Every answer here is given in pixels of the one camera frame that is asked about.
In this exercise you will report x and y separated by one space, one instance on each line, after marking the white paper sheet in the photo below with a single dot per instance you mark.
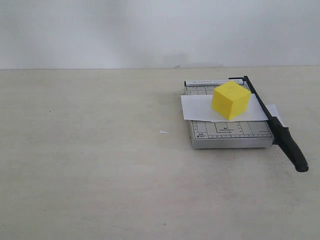
199 108

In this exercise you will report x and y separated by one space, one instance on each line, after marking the yellow foam cube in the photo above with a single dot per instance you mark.
230 99

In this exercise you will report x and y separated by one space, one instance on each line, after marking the black cutter blade arm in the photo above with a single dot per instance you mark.
281 134

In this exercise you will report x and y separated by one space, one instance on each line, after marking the grey metal paper cutter base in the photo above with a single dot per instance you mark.
223 134

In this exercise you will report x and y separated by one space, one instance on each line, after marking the small white paper scrap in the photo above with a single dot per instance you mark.
163 131

